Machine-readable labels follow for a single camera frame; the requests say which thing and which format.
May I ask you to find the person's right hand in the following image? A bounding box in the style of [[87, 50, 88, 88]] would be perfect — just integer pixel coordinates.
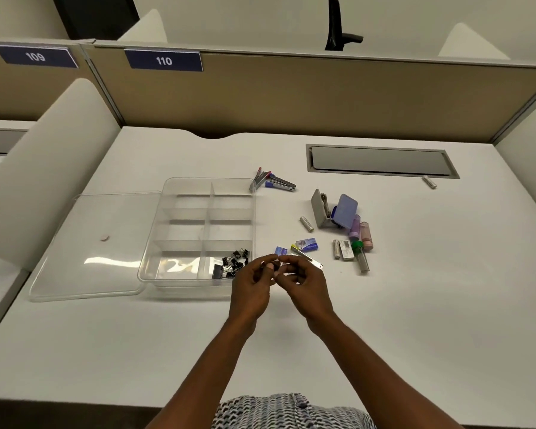
[[277, 254, 336, 332]]

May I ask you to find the person's left hand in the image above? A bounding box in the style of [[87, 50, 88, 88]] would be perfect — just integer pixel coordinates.
[[230, 255, 281, 330]]

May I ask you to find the person's right forearm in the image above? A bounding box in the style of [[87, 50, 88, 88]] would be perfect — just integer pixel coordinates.
[[306, 309, 466, 429]]

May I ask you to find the person's left forearm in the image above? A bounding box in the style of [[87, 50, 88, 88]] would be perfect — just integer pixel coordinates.
[[145, 315, 256, 429]]

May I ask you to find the yellow-tipped metal clip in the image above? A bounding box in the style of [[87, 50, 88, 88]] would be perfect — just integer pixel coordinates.
[[290, 244, 325, 270]]

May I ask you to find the pile of black binder clips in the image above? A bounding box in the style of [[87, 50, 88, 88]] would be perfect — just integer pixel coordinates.
[[212, 248, 251, 280]]

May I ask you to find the green-capped clear tube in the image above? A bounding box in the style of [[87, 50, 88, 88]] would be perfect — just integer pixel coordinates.
[[350, 240, 371, 274]]

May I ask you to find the open grey stapler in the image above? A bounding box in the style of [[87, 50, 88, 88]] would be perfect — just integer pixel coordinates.
[[311, 188, 336, 229]]

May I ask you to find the purple blue plastic case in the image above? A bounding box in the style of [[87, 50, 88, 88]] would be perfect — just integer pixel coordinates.
[[332, 193, 359, 231]]

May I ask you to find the clear plastic compartment box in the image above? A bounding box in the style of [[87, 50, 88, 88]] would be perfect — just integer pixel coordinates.
[[137, 177, 256, 289]]

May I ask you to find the blue grey stapler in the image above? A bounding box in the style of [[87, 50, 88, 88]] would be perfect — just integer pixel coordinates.
[[265, 175, 297, 193]]

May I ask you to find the black white patterned shirt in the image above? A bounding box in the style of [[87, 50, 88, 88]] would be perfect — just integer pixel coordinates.
[[211, 392, 377, 429]]

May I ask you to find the beige desk partition panel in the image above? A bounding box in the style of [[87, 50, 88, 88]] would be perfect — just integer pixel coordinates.
[[0, 39, 118, 122], [81, 40, 536, 145]]

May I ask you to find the clear plastic box lid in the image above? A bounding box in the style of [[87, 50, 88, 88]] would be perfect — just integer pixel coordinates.
[[29, 191, 166, 303]]

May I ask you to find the blue desk label sign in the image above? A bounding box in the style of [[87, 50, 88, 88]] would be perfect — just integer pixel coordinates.
[[0, 44, 79, 69], [124, 48, 204, 73]]

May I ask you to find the white side divider panel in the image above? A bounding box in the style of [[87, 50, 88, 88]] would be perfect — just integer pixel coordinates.
[[493, 100, 536, 211], [0, 77, 121, 274]]

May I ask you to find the black office chair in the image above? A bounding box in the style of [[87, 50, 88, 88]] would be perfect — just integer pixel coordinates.
[[325, 0, 364, 52]]

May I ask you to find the grey desk cable hatch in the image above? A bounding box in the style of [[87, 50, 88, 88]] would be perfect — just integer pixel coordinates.
[[306, 144, 460, 180]]

